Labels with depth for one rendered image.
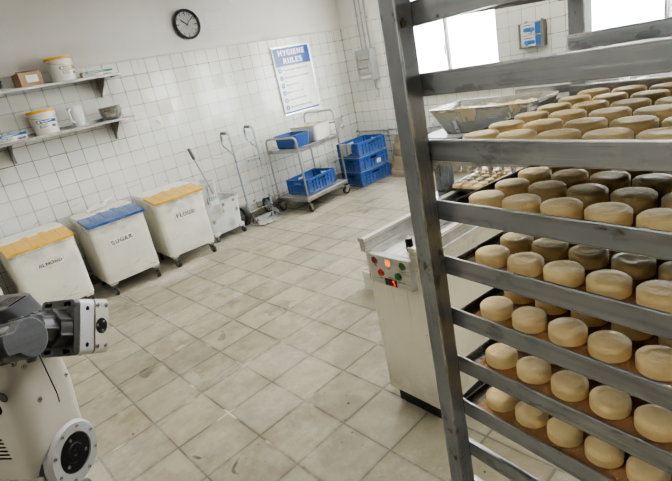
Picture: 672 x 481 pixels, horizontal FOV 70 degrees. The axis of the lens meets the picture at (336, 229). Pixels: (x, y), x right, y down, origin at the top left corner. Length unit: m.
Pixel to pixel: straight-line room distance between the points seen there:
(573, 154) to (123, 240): 4.58
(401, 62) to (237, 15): 5.82
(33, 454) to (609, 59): 1.34
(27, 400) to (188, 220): 3.97
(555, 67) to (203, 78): 5.60
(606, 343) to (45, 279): 4.50
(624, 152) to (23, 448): 1.31
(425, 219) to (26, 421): 1.01
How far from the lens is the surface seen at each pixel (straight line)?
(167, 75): 5.84
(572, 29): 1.04
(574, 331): 0.73
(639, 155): 0.55
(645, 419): 0.75
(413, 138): 0.67
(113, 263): 4.94
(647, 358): 0.70
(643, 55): 0.53
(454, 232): 2.11
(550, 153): 0.59
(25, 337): 1.09
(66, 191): 5.43
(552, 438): 0.85
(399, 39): 0.66
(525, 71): 0.59
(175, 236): 5.13
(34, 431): 1.37
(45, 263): 4.78
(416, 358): 2.28
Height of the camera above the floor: 1.64
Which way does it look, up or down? 19 degrees down
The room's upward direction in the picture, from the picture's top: 12 degrees counter-clockwise
